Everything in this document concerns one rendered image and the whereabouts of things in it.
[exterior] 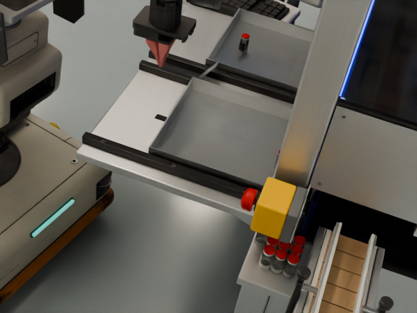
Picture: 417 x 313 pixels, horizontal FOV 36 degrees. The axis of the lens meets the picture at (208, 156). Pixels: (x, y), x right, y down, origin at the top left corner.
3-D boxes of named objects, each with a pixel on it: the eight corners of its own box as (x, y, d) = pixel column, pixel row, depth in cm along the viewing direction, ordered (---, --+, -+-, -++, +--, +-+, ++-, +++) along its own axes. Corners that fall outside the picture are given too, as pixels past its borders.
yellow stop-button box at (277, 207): (298, 215, 115) (308, 188, 110) (288, 244, 110) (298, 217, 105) (259, 201, 116) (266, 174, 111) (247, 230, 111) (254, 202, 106)
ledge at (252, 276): (325, 256, 121) (327, 251, 120) (310, 311, 112) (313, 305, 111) (256, 231, 123) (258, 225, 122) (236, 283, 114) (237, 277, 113)
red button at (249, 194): (264, 204, 113) (268, 189, 111) (257, 219, 111) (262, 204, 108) (243, 197, 114) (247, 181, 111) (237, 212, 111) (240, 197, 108)
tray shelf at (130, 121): (359, 52, 173) (361, 46, 171) (298, 238, 124) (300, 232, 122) (195, 2, 180) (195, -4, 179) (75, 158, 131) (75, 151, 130)
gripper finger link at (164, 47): (166, 78, 119) (169, 36, 113) (131, 68, 120) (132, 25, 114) (179, 59, 124) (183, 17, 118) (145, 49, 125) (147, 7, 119)
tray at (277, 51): (358, 56, 168) (362, 45, 165) (339, 113, 150) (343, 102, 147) (236, 18, 173) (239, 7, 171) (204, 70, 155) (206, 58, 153)
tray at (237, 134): (331, 133, 144) (335, 121, 142) (306, 213, 126) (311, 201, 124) (190, 88, 149) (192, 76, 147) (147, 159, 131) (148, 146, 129)
